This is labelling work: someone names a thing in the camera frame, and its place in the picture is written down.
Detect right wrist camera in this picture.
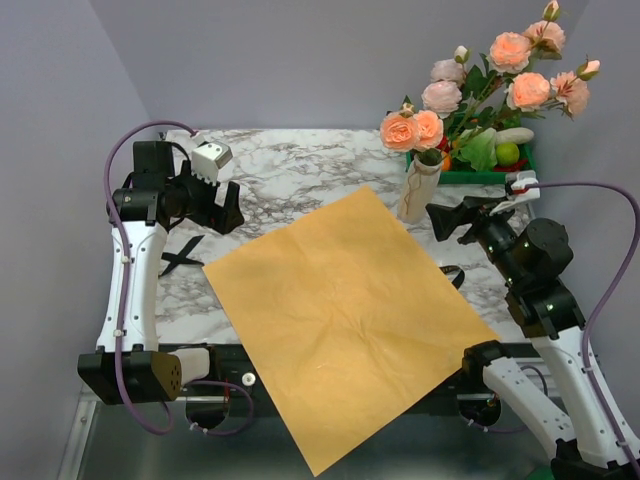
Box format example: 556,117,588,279
490,170,540,215

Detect orange fruit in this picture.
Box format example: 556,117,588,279
441,152,452,172

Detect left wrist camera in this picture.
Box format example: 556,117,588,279
191,142,233,184

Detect pink flower stem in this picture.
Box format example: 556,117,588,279
477,1,566,116
378,102,446,166
451,58,601,148

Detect green plastic crate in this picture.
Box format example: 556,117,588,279
401,111,540,186

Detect orange paper flower wrap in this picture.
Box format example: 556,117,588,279
204,187,495,475

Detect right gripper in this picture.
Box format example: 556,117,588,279
425,194,525,286

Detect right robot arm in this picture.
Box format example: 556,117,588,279
426,197,639,479

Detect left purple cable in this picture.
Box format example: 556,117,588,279
103,121,256,436

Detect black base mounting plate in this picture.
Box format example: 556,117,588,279
164,342,551,419

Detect pink flower bouquet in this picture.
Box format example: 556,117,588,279
421,45,497,158

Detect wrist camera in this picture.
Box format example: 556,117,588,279
191,142,233,184
490,170,540,215

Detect aluminium rail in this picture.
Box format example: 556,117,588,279
81,355,571,403

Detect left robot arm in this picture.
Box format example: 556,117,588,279
77,141,244,405

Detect green cloth object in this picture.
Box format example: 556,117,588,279
525,466,555,480

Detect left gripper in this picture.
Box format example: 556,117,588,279
166,160,245,234

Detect green lime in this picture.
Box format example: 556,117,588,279
495,142,520,168

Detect red chili pepper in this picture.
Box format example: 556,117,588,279
493,158,529,173

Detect white radish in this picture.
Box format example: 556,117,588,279
495,127,535,145

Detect green lettuce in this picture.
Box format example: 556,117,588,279
452,127,498,172

